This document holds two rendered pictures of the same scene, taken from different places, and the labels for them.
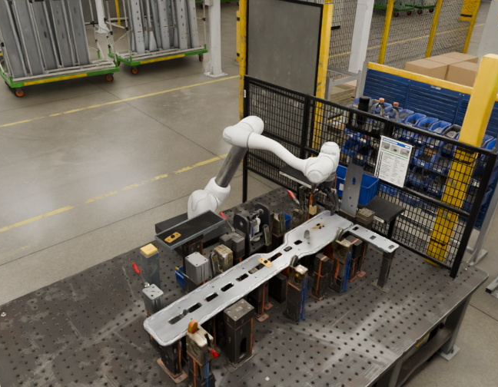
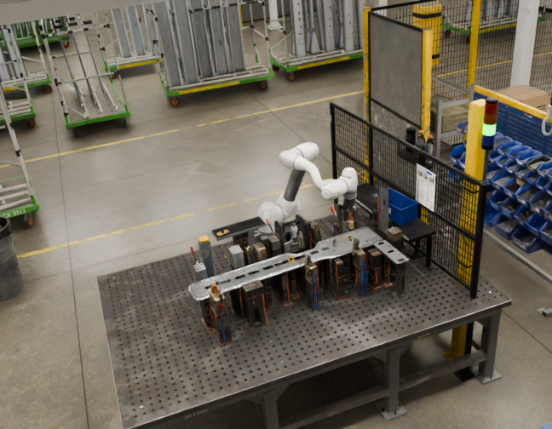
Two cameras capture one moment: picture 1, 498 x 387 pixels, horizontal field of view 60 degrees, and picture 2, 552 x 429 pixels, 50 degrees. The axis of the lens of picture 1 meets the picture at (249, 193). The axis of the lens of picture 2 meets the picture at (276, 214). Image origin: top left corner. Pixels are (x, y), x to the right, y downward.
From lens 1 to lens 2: 1.99 m
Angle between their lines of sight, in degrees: 20
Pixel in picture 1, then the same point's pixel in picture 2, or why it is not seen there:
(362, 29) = (523, 37)
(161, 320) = (200, 286)
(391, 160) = (424, 185)
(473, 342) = (520, 374)
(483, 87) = (473, 128)
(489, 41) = not seen: outside the picture
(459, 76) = not seen: outside the picture
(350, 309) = (362, 308)
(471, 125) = (470, 159)
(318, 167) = (329, 186)
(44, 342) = (135, 297)
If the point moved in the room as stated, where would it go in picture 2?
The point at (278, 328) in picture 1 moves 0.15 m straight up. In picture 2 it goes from (296, 312) to (295, 294)
